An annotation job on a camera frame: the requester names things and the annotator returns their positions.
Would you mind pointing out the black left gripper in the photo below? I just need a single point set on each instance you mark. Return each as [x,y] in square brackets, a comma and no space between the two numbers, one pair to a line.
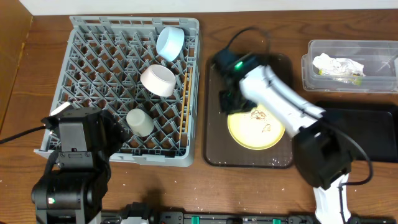
[112,134]

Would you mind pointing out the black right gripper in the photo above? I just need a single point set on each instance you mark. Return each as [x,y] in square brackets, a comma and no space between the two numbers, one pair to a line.
[230,101]

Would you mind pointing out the wooden chopstick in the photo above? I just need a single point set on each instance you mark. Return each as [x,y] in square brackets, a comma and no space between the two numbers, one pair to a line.
[188,101]
[183,105]

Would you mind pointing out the white cup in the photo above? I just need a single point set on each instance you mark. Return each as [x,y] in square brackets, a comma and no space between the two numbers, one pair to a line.
[140,122]

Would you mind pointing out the light blue bowl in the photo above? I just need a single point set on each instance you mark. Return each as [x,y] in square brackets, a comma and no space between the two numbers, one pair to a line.
[170,42]

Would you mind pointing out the yellow plate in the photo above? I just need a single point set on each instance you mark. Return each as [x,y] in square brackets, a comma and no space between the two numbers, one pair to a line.
[247,133]

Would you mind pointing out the white pink bowl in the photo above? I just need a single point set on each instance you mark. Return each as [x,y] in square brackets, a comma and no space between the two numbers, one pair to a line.
[159,80]

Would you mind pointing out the yellow green snack wrapper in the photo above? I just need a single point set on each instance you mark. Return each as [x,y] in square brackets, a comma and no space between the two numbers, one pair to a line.
[343,70]

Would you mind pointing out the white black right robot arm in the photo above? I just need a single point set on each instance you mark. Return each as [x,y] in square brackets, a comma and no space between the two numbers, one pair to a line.
[318,147]

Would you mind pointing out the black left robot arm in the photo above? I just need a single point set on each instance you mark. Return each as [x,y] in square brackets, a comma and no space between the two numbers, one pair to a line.
[76,176]

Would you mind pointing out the grey dishwasher rack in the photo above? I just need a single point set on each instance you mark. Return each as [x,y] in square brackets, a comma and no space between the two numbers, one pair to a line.
[102,68]

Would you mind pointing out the food scraps on plate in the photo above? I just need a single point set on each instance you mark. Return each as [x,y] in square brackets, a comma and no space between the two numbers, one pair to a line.
[261,117]

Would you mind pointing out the dark brown tray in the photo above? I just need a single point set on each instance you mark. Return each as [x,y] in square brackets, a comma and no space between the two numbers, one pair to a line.
[219,147]

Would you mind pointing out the clear plastic bin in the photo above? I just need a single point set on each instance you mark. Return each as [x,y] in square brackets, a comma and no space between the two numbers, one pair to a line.
[379,58]

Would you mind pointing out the black bin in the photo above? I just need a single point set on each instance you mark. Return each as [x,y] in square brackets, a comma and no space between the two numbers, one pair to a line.
[373,126]

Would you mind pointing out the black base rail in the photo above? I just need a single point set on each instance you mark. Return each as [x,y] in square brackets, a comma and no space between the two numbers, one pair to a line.
[137,212]

